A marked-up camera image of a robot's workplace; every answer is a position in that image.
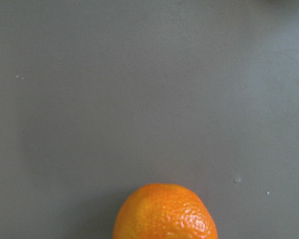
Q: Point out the orange mandarin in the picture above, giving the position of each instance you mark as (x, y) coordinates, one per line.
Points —
(164, 211)

